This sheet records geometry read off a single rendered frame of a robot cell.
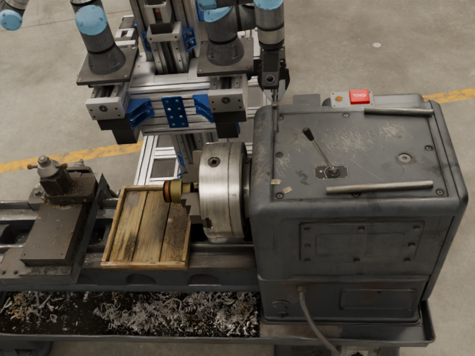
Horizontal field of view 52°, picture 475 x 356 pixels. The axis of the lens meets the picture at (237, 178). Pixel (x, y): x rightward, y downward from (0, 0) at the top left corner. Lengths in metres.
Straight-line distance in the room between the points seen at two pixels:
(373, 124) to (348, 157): 0.16
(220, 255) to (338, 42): 2.73
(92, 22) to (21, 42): 3.05
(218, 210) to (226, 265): 0.29
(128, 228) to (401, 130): 1.01
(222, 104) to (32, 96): 2.55
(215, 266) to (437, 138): 0.82
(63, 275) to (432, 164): 1.23
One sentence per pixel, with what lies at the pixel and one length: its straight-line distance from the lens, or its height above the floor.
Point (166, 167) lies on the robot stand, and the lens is 2.93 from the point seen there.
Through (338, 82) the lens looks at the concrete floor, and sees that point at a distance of 3.70.
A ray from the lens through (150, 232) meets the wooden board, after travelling 1.80.
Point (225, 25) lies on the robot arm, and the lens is 1.88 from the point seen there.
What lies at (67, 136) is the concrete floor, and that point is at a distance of 3.72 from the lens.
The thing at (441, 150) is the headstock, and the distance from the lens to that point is 1.49.
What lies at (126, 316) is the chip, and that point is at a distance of 2.02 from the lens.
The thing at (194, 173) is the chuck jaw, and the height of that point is 1.14.
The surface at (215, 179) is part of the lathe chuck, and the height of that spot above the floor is 1.22.
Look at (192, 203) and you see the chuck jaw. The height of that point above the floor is 1.11.
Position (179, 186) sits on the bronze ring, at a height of 1.12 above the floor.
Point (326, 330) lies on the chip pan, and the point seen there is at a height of 0.54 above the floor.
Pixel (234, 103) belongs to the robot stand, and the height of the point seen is 1.07.
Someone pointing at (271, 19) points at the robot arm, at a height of 1.63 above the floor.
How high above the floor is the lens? 2.30
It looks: 49 degrees down
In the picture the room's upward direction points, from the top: 10 degrees counter-clockwise
